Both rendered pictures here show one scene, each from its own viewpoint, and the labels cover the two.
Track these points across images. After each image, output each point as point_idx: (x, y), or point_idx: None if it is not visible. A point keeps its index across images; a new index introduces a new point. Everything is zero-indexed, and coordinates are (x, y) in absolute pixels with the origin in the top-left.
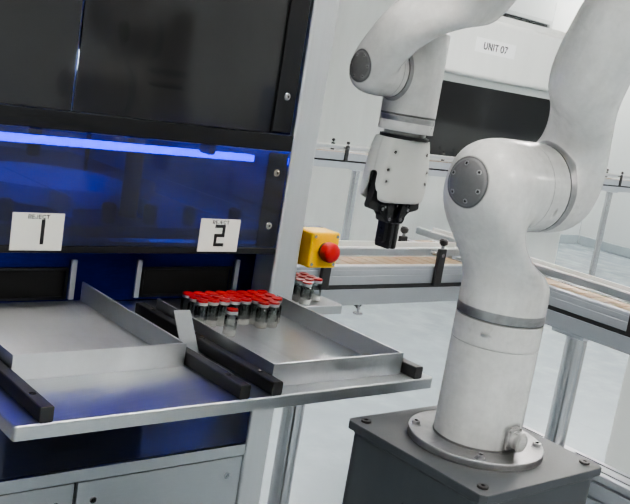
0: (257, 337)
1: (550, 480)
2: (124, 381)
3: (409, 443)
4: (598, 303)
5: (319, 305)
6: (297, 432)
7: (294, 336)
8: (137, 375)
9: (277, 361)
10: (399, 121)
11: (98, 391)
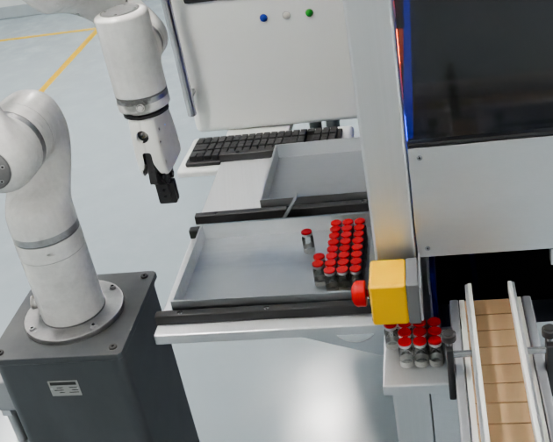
0: (297, 265)
1: (12, 318)
2: (253, 188)
3: (105, 281)
4: None
5: (384, 359)
6: None
7: (288, 288)
8: (259, 195)
9: (240, 256)
10: None
11: (246, 179)
